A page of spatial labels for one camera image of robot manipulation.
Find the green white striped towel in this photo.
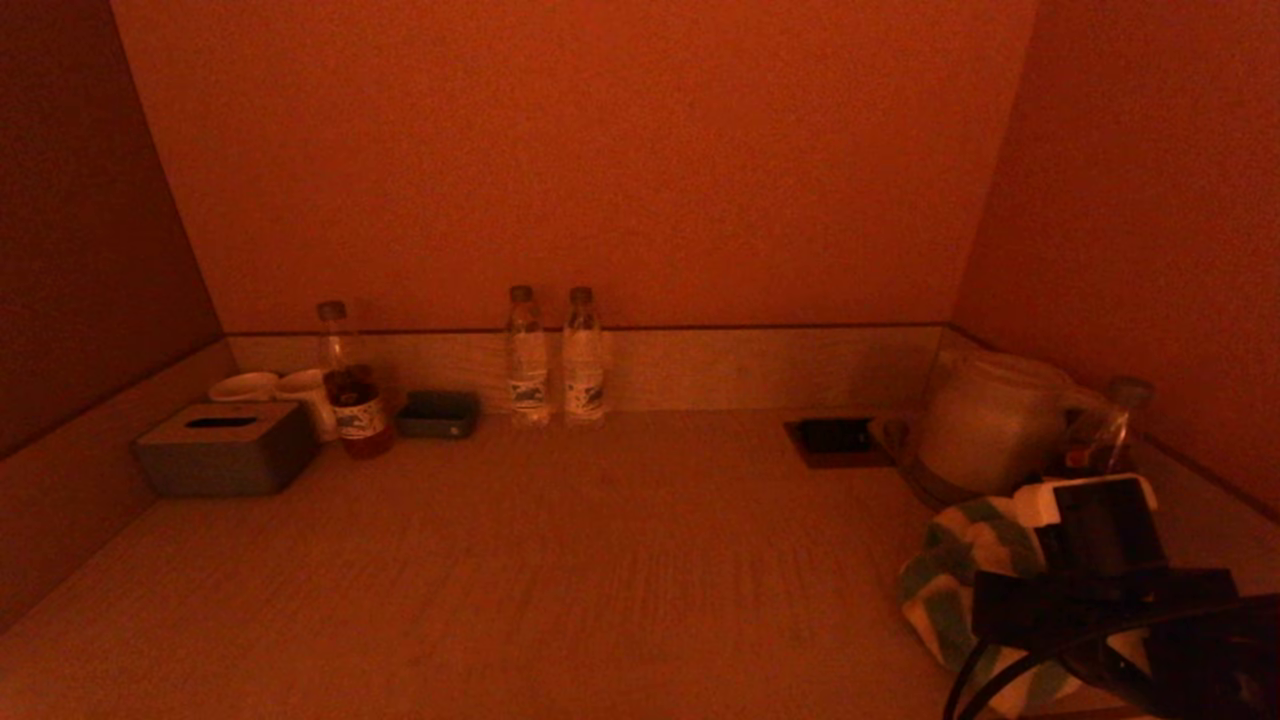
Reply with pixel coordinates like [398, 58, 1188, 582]
[897, 496, 1111, 719]

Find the brown drink bottle white label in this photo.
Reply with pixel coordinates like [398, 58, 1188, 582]
[1058, 376, 1155, 481]

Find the grey kettle base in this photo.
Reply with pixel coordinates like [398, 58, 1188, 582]
[904, 466, 1011, 513]

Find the white electric kettle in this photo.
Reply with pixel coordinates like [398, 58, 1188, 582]
[912, 349, 1109, 496]

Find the black pop-up power socket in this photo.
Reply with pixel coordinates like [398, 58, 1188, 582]
[781, 417, 893, 470]

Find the clear water bottle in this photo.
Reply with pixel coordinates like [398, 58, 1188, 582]
[561, 287, 608, 428]
[504, 285, 553, 429]

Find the small teal box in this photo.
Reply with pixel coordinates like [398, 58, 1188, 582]
[395, 389, 480, 441]

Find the brown drink bottle patterned label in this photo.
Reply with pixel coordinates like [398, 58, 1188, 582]
[316, 300, 396, 461]

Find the white ceramic cup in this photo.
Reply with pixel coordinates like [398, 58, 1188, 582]
[207, 371, 282, 405]
[275, 369, 340, 444]

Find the grey tissue box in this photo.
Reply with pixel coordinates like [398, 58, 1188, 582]
[134, 401, 322, 500]

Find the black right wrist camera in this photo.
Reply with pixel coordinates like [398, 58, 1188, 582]
[1011, 473, 1171, 576]

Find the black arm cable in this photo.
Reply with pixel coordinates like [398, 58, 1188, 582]
[941, 598, 1280, 720]

